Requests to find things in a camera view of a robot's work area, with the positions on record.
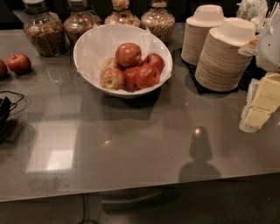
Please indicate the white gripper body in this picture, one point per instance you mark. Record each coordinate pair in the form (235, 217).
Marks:
(269, 48)

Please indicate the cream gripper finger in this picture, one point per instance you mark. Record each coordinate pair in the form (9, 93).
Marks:
(249, 49)
(263, 99)

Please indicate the red apple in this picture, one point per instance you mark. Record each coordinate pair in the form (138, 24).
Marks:
(156, 60)
(128, 54)
(19, 63)
(147, 76)
(129, 75)

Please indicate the back left yellowish apple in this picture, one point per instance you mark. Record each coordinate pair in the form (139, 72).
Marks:
(110, 62)

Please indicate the yellowish apple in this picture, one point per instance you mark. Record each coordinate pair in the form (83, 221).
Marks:
(112, 78)
(110, 62)

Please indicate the front left yellowish apple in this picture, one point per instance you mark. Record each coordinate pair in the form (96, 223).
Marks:
(112, 78)

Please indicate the white ceramic bowl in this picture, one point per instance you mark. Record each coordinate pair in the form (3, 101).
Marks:
(96, 43)

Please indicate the red apple on table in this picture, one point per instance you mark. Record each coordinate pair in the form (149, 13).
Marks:
(19, 63)

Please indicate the black mat under stacks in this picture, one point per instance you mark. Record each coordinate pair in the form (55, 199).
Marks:
(251, 72)

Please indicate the front stack paper bowls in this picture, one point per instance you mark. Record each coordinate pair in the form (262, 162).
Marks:
(220, 66)

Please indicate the stack paper bowls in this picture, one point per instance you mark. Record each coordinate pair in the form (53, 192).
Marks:
(197, 27)
(220, 66)

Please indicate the white plastic cutlery bundle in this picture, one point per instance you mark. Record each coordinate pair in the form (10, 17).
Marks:
(258, 12)

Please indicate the back stack paper bowls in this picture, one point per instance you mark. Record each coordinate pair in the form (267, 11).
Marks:
(197, 27)

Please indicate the glass cereal jar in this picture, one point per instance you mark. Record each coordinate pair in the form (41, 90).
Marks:
(44, 31)
(121, 14)
(82, 18)
(158, 20)

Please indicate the leftmost glass cereal jar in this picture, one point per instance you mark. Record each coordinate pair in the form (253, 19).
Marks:
(44, 31)

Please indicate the black device with cable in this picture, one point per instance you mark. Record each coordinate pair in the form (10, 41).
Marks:
(10, 103)

